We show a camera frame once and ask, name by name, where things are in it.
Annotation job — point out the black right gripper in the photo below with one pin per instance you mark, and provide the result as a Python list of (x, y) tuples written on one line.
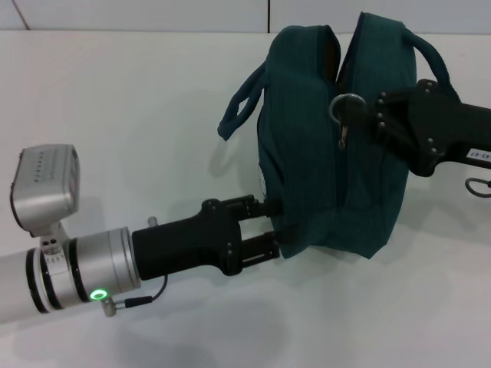
[(449, 130)]

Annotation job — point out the dark teal lunch bag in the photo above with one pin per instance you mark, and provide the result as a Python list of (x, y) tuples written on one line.
[(307, 172)]

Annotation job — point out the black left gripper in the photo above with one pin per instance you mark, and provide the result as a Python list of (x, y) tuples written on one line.
[(184, 245)]

